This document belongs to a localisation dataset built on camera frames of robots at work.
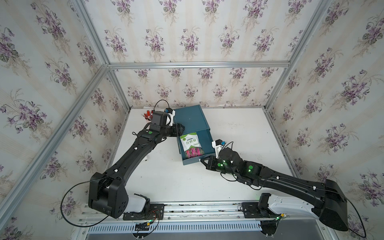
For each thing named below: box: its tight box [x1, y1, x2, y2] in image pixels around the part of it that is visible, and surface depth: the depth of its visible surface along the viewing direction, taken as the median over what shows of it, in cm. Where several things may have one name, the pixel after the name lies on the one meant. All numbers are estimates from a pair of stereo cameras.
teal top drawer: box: [177, 128, 216, 166], surface depth 84 cm
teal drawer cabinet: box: [174, 104, 213, 145], surface depth 86 cm
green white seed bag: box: [179, 132, 205, 158], surface depth 82 cm
